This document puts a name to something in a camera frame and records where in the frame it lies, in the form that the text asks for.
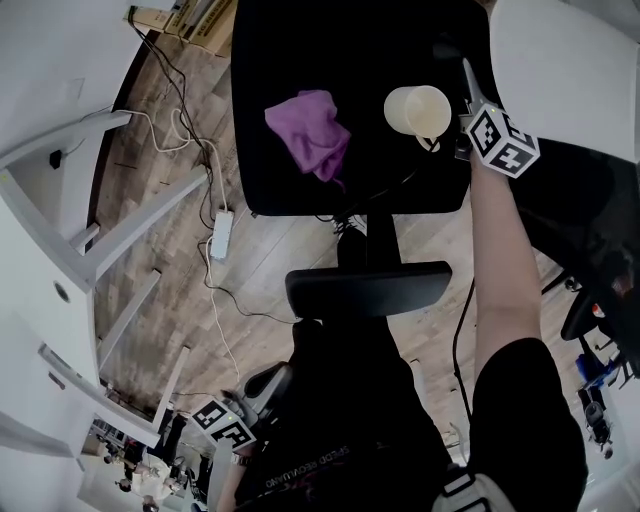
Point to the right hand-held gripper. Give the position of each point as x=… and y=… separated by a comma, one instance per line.
x=500, y=140

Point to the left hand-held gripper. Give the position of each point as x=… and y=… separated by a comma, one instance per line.
x=225, y=422

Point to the cream ceramic mug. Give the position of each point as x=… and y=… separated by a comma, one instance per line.
x=417, y=112

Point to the purple cloth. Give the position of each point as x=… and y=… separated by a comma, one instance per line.
x=312, y=132

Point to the person's right forearm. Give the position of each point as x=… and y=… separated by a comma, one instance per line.
x=505, y=260

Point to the person's left forearm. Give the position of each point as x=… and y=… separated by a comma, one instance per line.
x=227, y=487

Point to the person's left hand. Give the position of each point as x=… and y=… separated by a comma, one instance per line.
x=254, y=447

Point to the person's black trousers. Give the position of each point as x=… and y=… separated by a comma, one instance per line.
x=345, y=360

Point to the silver wristwatch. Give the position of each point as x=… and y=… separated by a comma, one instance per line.
x=240, y=459

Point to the person's black t-shirt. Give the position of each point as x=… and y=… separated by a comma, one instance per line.
x=350, y=450

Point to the black mesh office chair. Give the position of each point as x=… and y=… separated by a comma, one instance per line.
x=350, y=125

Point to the white power strip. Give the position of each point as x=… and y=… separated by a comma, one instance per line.
x=221, y=235

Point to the person's right white shoe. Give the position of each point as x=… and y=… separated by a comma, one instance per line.
x=350, y=225

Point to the light grey waist bag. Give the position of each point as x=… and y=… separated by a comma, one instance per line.
x=472, y=492

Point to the white square table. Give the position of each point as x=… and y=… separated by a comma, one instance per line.
x=60, y=240

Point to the brown cardboard box stack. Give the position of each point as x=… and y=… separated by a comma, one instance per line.
x=190, y=20

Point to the black wall plug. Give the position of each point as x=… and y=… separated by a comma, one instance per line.
x=55, y=159

